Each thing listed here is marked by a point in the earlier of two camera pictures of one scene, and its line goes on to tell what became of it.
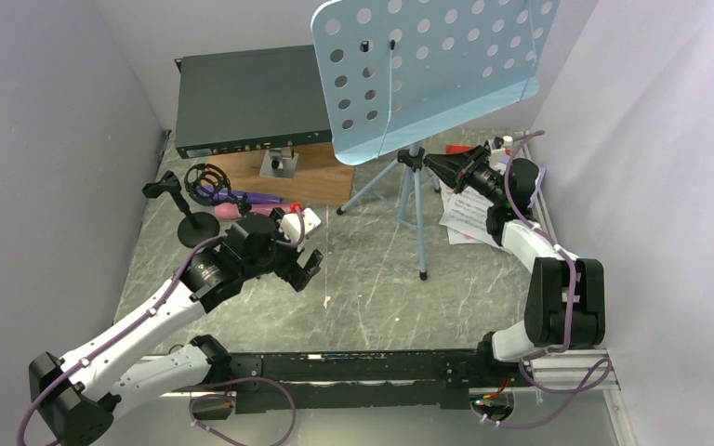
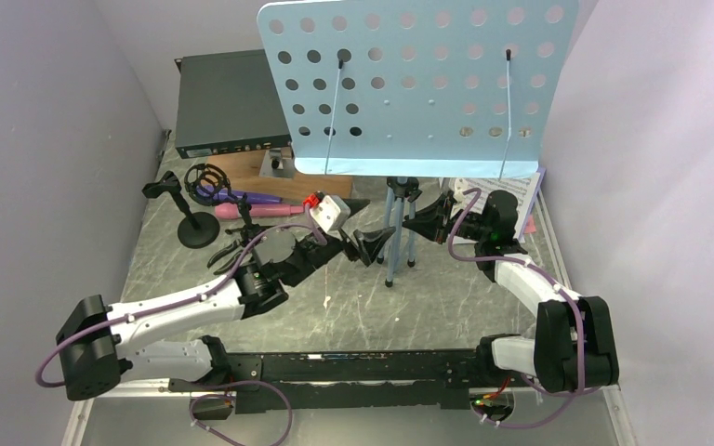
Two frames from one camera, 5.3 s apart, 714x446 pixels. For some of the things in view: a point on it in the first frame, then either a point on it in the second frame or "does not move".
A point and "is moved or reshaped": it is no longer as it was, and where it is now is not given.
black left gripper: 293,272 -> 369,243
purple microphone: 247,196 does not move
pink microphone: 231,211 does not move
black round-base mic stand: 196,229 does not move
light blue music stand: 394,72 is moved or reshaped
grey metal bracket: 279,163 does not move
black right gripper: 459,165 -> 428,220
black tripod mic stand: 209,185 does not move
